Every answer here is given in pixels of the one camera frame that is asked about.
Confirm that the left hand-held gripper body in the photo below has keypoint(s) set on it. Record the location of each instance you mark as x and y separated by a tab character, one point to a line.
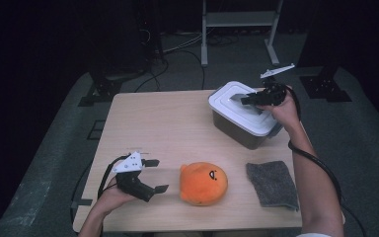
128	163

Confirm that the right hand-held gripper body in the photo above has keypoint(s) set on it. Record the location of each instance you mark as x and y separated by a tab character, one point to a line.
274	94

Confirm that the clear grey storage box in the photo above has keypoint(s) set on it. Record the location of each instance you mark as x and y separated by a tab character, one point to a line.
233	131

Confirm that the orange plush toy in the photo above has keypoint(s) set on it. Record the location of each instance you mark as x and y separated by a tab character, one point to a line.
200	187

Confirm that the grey fluffy cloth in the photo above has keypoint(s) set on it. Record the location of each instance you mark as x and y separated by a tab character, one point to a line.
271	184

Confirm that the person's right hand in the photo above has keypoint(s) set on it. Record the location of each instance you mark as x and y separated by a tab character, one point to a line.
286	113

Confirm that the person's left hand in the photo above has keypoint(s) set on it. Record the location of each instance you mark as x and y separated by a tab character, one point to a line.
110	200

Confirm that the black stand base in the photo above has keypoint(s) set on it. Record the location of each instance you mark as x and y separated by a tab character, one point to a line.
103	90
324	87

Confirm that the black tape strip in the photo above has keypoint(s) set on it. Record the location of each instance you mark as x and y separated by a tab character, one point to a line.
84	202

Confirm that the white metal stand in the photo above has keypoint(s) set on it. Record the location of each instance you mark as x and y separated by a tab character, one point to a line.
240	18

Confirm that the person's white shirt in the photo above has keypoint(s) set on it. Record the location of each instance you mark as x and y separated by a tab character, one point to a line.
312	235

